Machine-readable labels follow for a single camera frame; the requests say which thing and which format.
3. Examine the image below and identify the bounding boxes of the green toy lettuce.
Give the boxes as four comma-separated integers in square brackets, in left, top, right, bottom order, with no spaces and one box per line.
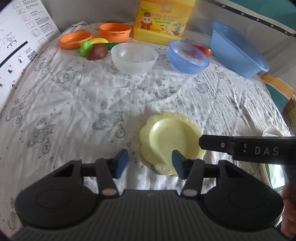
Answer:
[78,40,93,57]

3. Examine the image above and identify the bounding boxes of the brown toy kiwi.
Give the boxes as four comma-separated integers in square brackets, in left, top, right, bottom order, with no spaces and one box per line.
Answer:
[87,44,108,60]

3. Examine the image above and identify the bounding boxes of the white instruction sheet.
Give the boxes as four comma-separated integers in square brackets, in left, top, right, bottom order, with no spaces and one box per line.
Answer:
[0,0,60,108]

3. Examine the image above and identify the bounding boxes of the large blue plastic basin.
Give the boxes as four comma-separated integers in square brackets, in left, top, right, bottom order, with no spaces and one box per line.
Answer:
[210,21,269,78]

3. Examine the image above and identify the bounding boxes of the person right hand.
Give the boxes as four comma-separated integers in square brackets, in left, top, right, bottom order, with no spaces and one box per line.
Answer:
[281,183,296,238]

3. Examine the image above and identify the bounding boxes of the teal striped blanket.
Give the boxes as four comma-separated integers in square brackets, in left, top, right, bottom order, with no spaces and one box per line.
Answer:
[204,1,295,111]

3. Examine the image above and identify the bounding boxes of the yellow cardboard box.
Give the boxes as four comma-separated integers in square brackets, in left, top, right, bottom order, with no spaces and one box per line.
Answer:
[283,94,296,136]

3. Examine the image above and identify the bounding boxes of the small dark orange bowl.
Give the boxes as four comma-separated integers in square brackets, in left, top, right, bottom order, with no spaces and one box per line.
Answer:
[193,44,213,58]

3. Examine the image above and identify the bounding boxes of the small yellow scalloped plate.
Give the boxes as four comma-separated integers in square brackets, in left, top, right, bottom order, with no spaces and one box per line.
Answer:
[139,112,206,176]

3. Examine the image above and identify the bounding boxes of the white cat print cloth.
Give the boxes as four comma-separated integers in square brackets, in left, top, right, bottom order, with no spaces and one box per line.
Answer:
[0,21,293,237]

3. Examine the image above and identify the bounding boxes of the blue translucent bowl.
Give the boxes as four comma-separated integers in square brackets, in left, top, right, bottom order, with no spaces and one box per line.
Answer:
[168,41,210,74]

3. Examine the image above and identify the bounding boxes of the orange toy pan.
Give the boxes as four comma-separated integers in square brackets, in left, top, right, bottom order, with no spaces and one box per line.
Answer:
[59,32,92,50]

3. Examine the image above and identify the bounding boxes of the clear plastic bowl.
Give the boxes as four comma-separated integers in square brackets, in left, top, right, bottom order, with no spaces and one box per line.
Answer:
[111,43,159,75]

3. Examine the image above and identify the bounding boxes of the yellow dish soap bottle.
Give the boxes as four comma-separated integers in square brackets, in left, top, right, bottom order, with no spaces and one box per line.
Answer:
[132,0,195,46]

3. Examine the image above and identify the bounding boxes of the green toy cucumber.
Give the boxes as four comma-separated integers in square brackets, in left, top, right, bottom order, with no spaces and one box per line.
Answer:
[104,43,118,50]

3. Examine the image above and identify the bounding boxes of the yellow toy banana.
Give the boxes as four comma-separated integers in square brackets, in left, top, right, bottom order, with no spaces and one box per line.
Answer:
[89,37,109,45]

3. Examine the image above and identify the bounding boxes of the orange toy pot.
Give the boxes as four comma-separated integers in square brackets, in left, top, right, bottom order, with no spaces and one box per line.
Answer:
[99,23,132,43]

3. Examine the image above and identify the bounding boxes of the round white plate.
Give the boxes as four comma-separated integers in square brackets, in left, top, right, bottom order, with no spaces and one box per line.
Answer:
[259,126,286,194]

